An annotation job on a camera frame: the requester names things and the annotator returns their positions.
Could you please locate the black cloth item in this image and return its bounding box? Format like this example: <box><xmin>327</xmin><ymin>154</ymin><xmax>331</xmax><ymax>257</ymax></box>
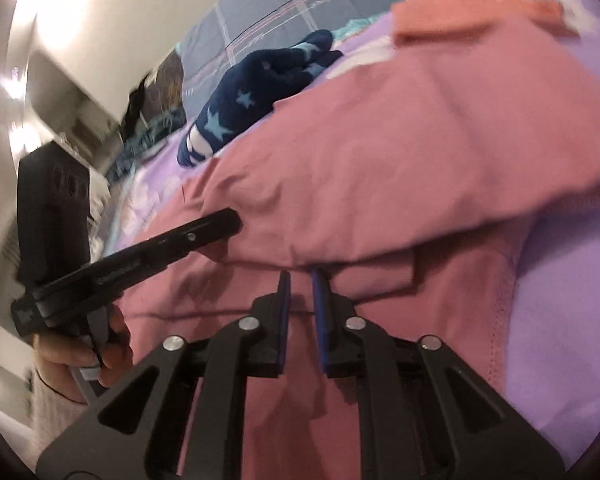
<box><xmin>120</xmin><ymin>72</ymin><xmax>153</xmax><ymax>143</ymax></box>

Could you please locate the white cabinet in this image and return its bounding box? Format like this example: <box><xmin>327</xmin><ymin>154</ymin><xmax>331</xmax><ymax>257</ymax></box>
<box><xmin>24</xmin><ymin>52</ymin><xmax>123</xmax><ymax>161</ymax></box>

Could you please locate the purple floral bedsheet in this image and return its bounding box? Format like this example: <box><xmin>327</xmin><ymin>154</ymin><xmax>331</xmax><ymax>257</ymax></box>
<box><xmin>95</xmin><ymin>0</ymin><xmax>600</xmax><ymax>467</ymax></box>

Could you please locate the brown patterned cushion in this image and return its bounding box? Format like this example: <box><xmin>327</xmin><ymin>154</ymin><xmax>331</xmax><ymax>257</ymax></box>
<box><xmin>147</xmin><ymin>50</ymin><xmax>186</xmax><ymax>116</ymax></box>

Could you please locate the coral folded cloth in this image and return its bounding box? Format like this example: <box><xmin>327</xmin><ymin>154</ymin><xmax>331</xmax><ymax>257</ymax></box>
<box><xmin>391</xmin><ymin>0</ymin><xmax>581</xmax><ymax>46</ymax></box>

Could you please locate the teal patterned cloth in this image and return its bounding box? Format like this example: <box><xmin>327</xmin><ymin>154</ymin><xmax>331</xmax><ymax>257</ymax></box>
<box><xmin>105</xmin><ymin>107</ymin><xmax>187</xmax><ymax>186</ymax></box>

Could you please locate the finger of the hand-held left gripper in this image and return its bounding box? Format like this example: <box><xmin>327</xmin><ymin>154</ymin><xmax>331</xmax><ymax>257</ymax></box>
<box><xmin>91</xmin><ymin>208</ymin><xmax>244</xmax><ymax>283</ymax></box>

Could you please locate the person's left hand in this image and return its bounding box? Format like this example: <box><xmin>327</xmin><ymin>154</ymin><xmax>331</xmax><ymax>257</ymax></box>
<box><xmin>34</xmin><ymin>304</ymin><xmax>134</xmax><ymax>403</ymax></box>

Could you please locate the grey plaid quilt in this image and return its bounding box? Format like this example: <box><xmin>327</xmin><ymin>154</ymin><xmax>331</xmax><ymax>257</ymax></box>
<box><xmin>180</xmin><ymin>0</ymin><xmax>531</xmax><ymax>128</ymax></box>

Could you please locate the navy star print garment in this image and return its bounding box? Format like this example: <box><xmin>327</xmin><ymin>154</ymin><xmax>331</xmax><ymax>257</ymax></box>
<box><xmin>176</xmin><ymin>29</ymin><xmax>343</xmax><ymax>168</ymax></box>

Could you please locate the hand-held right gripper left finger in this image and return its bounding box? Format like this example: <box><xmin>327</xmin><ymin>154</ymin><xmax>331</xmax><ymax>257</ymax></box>
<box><xmin>37</xmin><ymin>270</ymin><xmax>292</xmax><ymax>480</ymax></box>

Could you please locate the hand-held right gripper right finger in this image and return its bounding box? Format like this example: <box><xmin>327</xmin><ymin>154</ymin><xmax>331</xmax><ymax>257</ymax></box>
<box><xmin>311</xmin><ymin>268</ymin><xmax>566</xmax><ymax>480</ymax></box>

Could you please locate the pink garment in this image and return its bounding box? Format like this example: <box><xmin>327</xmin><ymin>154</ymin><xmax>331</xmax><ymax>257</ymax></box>
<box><xmin>112</xmin><ymin>0</ymin><xmax>600</xmax><ymax>480</ymax></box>

